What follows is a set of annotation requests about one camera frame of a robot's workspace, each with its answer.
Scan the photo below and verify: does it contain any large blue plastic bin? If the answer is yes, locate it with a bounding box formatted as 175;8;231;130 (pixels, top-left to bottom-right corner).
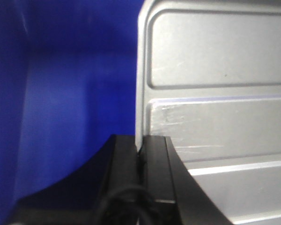
0;0;143;225

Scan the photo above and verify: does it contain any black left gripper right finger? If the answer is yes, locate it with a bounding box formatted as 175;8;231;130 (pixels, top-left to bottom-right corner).
140;135;232;225

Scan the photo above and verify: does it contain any small ribbed silver tray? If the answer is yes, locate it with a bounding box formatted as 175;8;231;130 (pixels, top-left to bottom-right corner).
135;0;281;225

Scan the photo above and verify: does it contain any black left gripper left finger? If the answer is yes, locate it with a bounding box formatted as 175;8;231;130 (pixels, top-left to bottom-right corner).
7;135;138;225

